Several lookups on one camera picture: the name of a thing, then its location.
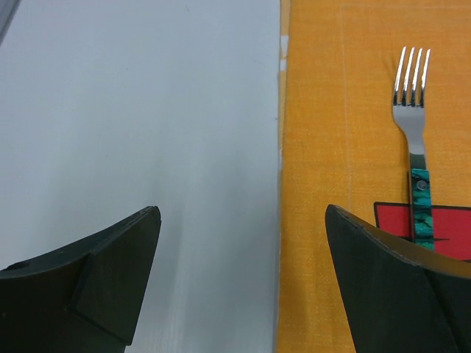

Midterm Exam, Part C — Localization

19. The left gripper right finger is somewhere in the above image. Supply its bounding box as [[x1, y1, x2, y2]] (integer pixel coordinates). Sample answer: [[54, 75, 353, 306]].
[[325, 204, 470, 352]]

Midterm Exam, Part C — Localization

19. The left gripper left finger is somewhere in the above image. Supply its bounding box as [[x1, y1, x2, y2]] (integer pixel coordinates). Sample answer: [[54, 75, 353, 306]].
[[1, 206, 161, 352]]

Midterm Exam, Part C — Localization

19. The orange Mickey Mouse placemat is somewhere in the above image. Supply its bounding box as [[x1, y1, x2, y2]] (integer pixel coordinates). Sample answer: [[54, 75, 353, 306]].
[[277, 1, 470, 352]]

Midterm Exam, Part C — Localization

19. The fork with green handle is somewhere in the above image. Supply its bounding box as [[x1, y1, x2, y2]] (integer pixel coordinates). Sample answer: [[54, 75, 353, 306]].
[[392, 47, 435, 251]]

